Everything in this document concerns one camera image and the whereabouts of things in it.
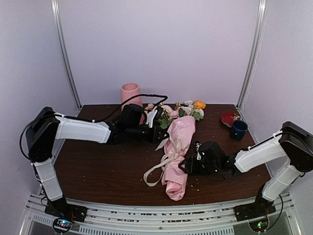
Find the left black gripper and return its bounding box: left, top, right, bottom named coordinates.
left=127, top=124, right=170, bottom=144

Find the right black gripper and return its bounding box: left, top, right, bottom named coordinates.
left=179, top=157, right=219, bottom=176

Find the cream ribbon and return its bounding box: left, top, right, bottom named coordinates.
left=143, top=138, right=183, bottom=187

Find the pink wrapping paper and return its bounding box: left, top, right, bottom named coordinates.
left=161, top=116, right=196, bottom=201

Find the artificial flower bouquet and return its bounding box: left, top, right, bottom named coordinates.
left=156, top=100, right=206, bottom=129

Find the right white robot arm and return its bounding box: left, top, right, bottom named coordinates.
left=178, top=121, right=313, bottom=216

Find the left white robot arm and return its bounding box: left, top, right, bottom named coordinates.
left=20, top=104, right=169, bottom=217

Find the pink tapered vase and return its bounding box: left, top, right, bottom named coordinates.
left=121, top=83, right=143, bottom=115

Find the red floral plate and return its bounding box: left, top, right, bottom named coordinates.
left=220, top=112, right=243, bottom=128

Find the dark blue mug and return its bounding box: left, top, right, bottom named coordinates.
left=230, top=120, right=248, bottom=141

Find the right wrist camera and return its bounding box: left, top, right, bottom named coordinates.
left=193, top=141, right=205, bottom=161

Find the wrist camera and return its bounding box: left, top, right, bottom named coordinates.
left=146, top=106, right=163, bottom=128
left=193, top=141, right=205, bottom=161

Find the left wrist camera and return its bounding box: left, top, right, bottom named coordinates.
left=146, top=106, right=163, bottom=128

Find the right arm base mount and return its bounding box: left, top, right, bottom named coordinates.
left=234, top=203, right=276, bottom=233

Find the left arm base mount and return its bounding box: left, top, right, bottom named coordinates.
left=45, top=204, right=88, bottom=235

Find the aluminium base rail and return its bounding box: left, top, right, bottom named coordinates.
left=17, top=193, right=305, bottom=235

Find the right aluminium corner post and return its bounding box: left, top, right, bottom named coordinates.
left=237, top=0, right=268, bottom=111

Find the aluminium corner post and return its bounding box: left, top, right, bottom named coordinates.
left=237, top=0, right=268, bottom=111
left=51, top=0, right=82, bottom=109

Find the left aluminium corner post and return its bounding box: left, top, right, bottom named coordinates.
left=51, top=0, right=82, bottom=109

